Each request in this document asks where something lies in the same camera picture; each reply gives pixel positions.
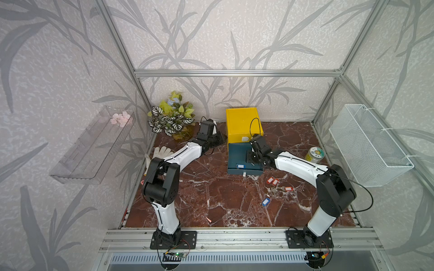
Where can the pink artificial flower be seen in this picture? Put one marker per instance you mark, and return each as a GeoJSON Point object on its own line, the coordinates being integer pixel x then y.
{"type": "Point", "coordinates": [120, 119]}

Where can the left circuit board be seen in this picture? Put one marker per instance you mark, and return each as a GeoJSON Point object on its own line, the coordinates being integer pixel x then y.
{"type": "Point", "coordinates": [175, 256]}

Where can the right circuit board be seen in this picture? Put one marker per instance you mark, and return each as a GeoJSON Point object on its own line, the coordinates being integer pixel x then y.
{"type": "Point", "coordinates": [316, 257]}

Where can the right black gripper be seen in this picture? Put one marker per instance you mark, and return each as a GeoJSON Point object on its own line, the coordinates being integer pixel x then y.
{"type": "Point", "coordinates": [248, 157]}

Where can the artificial potted plant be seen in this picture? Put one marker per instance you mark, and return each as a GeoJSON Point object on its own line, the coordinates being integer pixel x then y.
{"type": "Point", "coordinates": [173, 117]}

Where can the aluminium front rail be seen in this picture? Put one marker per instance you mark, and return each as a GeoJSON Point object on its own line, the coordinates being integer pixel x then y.
{"type": "Point", "coordinates": [239, 239]}

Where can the yellow drawer cabinet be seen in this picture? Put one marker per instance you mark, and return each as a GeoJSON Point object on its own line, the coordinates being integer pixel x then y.
{"type": "Point", "coordinates": [242, 124]}

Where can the clear acrylic wall shelf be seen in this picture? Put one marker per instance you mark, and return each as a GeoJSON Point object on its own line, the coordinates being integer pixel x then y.
{"type": "Point", "coordinates": [91, 156]}

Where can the dark teal drawer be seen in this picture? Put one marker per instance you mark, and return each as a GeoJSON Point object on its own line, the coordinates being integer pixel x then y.
{"type": "Point", "coordinates": [237, 153]}

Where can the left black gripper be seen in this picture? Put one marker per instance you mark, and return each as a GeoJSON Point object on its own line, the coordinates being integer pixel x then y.
{"type": "Point", "coordinates": [220, 135]}

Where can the white wire mesh basket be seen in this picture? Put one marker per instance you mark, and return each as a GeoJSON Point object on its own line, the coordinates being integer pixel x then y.
{"type": "Point", "coordinates": [372, 155]}

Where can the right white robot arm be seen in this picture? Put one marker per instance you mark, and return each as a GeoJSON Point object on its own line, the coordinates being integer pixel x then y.
{"type": "Point", "coordinates": [334, 189]}

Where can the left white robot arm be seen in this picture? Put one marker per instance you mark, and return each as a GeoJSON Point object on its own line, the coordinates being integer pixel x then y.
{"type": "Point", "coordinates": [161, 183]}

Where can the solder wire spool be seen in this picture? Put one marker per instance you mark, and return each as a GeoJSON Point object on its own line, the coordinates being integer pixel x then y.
{"type": "Point", "coordinates": [315, 155]}

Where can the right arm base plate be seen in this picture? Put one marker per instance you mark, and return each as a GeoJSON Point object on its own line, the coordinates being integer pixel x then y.
{"type": "Point", "coordinates": [305, 239]}

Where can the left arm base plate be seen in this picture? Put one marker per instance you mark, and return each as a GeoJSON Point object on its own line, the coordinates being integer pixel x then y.
{"type": "Point", "coordinates": [180, 239]}

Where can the white work glove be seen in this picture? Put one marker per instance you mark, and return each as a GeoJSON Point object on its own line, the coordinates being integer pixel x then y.
{"type": "Point", "coordinates": [159, 152]}

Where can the circuit board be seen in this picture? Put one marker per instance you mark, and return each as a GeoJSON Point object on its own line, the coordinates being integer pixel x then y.
{"type": "Point", "coordinates": [316, 257]}
{"type": "Point", "coordinates": [175, 256]}

